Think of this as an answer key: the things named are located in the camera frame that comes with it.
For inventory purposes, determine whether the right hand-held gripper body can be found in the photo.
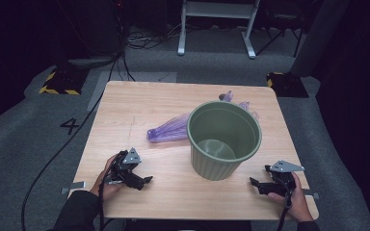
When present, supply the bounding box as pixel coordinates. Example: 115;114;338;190
264;159;305;197

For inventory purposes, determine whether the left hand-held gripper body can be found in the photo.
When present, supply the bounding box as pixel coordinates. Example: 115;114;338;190
107;146;144;191

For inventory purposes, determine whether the green ribbed plastic bin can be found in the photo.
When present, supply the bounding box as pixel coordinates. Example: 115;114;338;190
186;100;263;182

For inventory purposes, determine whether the purple plastic bag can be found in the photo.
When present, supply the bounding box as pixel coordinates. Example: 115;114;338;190
145;90;261;144

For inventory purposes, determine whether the person's right hand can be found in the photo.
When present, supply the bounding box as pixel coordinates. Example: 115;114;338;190
267;171;314;223

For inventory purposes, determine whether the person's left hand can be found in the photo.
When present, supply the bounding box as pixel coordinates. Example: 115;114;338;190
90;153;123;202

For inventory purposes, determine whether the grey floor plate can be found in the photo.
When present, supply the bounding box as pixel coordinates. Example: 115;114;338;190
86;70;178;112

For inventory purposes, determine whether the black yellow striped stand base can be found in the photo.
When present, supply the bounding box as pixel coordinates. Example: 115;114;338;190
39;66;90;96
266;71;310;99

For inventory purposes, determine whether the black tripod stand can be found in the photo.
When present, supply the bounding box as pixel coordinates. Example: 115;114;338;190
255;6;305;59

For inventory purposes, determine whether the right hand-held gripper cable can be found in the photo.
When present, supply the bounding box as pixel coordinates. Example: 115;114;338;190
275;175;295;231

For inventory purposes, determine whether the hand-held gripper cable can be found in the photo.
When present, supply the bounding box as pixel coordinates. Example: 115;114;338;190
97;150;127;231
275;175;295;231

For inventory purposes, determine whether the grey metal table bracket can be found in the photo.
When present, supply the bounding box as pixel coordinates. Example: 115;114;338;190
60;181;87;196
302;189;320;200

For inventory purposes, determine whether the left hand-held gripper cable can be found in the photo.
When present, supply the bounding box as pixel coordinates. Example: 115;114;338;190
97;150;127;231

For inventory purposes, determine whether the long black floor cable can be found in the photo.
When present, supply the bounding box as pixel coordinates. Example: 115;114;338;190
20;47;125;231

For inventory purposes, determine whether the bundle of floor cables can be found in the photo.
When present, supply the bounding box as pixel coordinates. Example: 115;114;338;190
125;22;182;51

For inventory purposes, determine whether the grey slanted post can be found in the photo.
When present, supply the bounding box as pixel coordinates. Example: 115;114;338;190
289;0;352;78

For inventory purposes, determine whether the white metal desk frame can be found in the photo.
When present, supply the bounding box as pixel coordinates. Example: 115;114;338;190
176;0;261;60

